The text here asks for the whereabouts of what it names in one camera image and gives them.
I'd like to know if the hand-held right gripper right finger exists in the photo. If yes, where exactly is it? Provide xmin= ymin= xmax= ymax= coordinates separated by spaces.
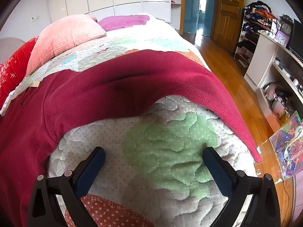
xmin=203 ymin=147 xmax=282 ymax=227

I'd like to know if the red floral print pillow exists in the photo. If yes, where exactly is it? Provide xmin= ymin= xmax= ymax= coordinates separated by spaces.
xmin=0 ymin=36 xmax=39 ymax=109

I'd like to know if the blue door curtain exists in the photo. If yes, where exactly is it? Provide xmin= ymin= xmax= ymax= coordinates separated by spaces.
xmin=184 ymin=0 xmax=219 ymax=36

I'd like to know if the white headboard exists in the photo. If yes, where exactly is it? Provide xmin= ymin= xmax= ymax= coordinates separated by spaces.
xmin=0 ymin=37 xmax=25 ymax=64

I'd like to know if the clothes rack with clothes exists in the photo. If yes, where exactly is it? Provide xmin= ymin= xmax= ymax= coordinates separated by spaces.
xmin=233 ymin=7 xmax=273 ymax=68

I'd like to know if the pink ribbed pillow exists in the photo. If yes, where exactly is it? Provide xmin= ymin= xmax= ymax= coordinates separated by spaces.
xmin=26 ymin=14 xmax=107 ymax=76

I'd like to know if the magenta fuzzy blanket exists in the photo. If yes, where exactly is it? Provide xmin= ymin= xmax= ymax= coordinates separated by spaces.
xmin=98 ymin=15 xmax=150 ymax=32

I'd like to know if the purple square clock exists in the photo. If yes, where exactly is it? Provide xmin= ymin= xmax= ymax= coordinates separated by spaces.
xmin=275 ymin=30 xmax=290 ymax=48

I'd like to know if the white desk shelf unit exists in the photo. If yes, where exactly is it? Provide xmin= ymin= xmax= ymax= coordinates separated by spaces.
xmin=244 ymin=30 xmax=303 ymax=133

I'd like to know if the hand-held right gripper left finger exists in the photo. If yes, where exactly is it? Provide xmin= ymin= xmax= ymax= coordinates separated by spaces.
xmin=27 ymin=147 xmax=106 ymax=227

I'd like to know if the pale pink bundled cloth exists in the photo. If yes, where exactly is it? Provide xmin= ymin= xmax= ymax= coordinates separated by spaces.
xmin=263 ymin=83 xmax=280 ymax=100

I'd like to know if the black ornate clock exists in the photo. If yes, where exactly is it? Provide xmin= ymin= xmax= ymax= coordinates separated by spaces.
xmin=279 ymin=14 xmax=294 ymax=37

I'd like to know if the black hair dryer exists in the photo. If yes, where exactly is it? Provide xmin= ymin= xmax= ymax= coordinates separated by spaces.
xmin=275 ymin=89 xmax=293 ymax=100

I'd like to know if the dark red fleece garment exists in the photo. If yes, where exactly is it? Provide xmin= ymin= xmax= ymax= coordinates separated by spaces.
xmin=0 ymin=50 xmax=262 ymax=227

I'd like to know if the patchwork quilt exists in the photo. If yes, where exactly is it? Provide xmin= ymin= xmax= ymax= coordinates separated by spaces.
xmin=0 ymin=13 xmax=261 ymax=227

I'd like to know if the black television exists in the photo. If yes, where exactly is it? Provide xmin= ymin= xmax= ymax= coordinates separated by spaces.
xmin=289 ymin=19 xmax=303 ymax=55

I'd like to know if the wooden door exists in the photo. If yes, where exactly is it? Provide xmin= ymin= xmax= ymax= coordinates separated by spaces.
xmin=212 ymin=0 xmax=247 ymax=54

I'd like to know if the pile of clothes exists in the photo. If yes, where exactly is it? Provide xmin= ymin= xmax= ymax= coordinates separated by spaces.
xmin=245 ymin=1 xmax=278 ymax=21

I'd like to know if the iridescent plastic bag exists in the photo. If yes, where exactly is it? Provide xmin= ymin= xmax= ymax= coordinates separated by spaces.
xmin=269 ymin=111 xmax=303 ymax=176

